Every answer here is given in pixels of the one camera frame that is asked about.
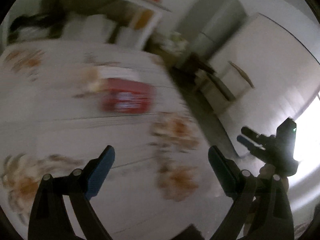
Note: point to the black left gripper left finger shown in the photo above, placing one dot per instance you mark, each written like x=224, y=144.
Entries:
x=89, y=180

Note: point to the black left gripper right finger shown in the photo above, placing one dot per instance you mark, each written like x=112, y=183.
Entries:
x=232, y=180

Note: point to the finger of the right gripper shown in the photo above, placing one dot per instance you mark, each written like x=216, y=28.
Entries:
x=251, y=134
x=250, y=143

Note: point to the right hand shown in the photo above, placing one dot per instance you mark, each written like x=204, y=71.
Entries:
x=268, y=171

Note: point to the wooden chair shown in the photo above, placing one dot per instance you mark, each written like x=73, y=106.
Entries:
x=232, y=82

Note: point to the floral tablecloth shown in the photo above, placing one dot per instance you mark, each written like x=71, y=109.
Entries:
x=161, y=181

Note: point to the white plastic bag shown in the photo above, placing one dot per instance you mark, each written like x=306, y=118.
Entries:
x=175, y=44

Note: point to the grey refrigerator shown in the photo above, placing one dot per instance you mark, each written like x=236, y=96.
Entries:
x=208, y=24

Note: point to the white shelf table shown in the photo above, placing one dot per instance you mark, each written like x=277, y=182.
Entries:
x=127, y=23

